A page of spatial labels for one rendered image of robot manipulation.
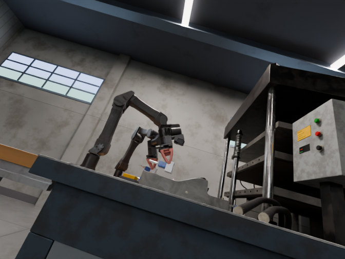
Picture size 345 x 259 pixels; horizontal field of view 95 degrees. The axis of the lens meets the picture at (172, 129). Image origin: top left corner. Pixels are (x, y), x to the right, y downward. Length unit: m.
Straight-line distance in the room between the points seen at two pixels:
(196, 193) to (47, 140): 3.72
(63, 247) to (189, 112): 3.75
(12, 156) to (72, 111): 3.69
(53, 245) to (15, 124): 4.46
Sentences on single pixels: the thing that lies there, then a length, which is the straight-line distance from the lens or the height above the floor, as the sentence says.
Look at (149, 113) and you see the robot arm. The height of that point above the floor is 1.18.
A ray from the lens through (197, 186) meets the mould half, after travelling 0.94.
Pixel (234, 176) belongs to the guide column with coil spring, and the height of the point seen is 1.19.
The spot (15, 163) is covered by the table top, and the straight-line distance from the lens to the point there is 0.65.
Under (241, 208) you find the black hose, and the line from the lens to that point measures 0.61.
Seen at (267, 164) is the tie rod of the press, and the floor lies 1.15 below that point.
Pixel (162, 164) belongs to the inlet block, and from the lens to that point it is 0.83.
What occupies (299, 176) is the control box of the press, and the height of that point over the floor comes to 1.10.
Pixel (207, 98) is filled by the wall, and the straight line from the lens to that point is 4.31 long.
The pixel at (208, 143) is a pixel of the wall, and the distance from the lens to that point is 3.79.
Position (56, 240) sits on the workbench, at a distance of 0.39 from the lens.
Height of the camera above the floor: 0.79
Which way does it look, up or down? 22 degrees up
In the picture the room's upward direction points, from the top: 17 degrees clockwise
